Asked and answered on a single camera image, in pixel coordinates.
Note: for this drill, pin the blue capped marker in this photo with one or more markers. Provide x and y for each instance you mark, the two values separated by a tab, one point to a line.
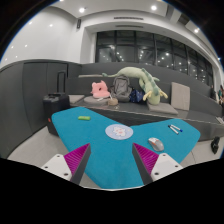
177	128

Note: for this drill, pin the grey flat seat cushion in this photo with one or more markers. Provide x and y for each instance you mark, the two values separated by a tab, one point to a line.
162	108

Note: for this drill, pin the green eraser block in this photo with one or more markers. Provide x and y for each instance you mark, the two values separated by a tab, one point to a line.
84	118

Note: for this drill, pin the pink plush pillow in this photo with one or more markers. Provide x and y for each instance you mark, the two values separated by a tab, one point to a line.
100	90

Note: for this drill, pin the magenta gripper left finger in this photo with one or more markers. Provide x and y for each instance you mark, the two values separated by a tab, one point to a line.
77	161

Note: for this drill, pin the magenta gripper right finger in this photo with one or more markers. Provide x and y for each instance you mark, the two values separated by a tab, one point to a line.
145	160

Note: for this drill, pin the dark blue bag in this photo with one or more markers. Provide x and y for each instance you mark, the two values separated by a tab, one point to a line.
136	96

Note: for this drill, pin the small woven basket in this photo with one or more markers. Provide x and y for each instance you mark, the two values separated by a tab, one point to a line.
113	102

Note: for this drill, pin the black shoe on floor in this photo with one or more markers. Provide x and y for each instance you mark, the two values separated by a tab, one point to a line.
215	144

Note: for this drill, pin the grey backpack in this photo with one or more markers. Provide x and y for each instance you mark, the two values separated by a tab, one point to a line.
121	89

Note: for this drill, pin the black rolling suitcase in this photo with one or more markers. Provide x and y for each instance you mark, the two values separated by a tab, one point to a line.
56	101

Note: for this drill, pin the teal felt table mat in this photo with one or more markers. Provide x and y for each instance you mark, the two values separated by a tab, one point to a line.
111	164

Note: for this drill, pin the white marker pen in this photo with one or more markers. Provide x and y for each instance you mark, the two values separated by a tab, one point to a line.
173	129

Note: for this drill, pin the wall mounted black speaker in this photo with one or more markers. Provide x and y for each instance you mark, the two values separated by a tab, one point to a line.
78	23

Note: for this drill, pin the grey computer mouse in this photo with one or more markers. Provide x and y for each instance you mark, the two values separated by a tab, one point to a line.
156	144

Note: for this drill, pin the green dragon plush toy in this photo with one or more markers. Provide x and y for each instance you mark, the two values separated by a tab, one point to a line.
147	82

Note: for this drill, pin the grey upright cushion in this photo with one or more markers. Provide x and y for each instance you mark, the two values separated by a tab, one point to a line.
180	96

